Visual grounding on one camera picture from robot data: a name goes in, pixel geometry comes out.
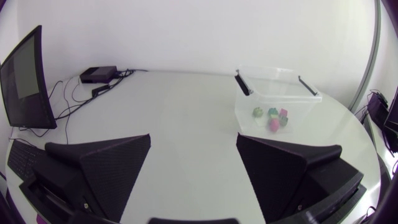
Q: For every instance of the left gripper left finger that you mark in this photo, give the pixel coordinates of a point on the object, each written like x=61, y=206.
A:
x=105, y=168

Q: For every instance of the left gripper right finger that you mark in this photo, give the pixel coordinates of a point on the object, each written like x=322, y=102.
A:
x=276, y=171

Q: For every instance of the clear plastic container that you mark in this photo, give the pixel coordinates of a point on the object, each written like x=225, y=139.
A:
x=280, y=93

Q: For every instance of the red toy brick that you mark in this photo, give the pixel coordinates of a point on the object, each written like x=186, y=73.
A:
x=274, y=124
x=283, y=112

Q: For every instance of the dark green toy brick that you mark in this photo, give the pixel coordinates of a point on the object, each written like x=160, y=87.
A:
x=284, y=121

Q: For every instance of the light green toy brick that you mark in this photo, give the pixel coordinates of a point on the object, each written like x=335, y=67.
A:
x=257, y=112

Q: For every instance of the black keyboard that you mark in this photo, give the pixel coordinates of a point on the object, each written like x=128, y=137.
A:
x=23, y=158

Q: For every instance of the black power brick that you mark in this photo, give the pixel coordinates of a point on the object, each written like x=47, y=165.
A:
x=98, y=74

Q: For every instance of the dark screen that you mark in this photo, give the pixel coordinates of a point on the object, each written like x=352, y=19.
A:
x=25, y=84

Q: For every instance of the dark box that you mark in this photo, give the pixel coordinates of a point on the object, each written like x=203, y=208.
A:
x=377, y=109

